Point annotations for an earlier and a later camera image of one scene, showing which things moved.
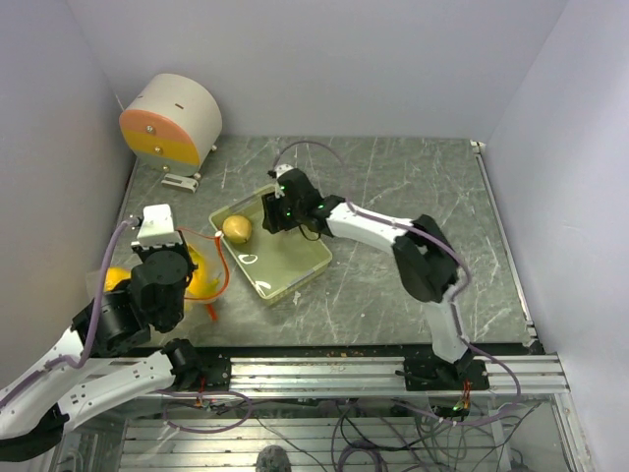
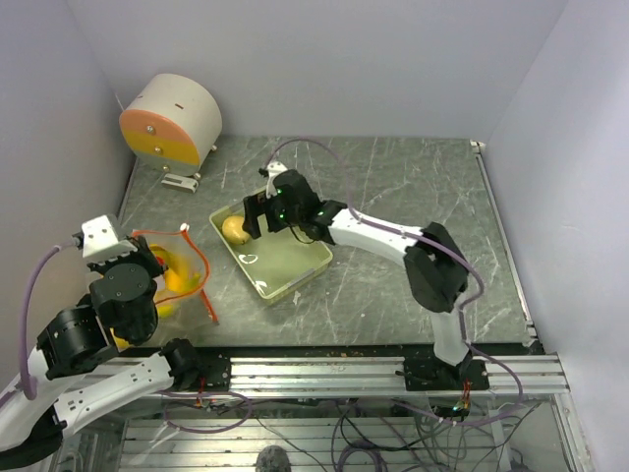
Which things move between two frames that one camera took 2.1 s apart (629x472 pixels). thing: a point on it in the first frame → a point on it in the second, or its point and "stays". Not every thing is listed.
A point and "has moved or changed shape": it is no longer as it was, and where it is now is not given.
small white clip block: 179,183 stays
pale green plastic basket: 272,262 stays
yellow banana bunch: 202,284 has moved or changed shape
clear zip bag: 208,280 has moved or changed shape
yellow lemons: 237,229 stays
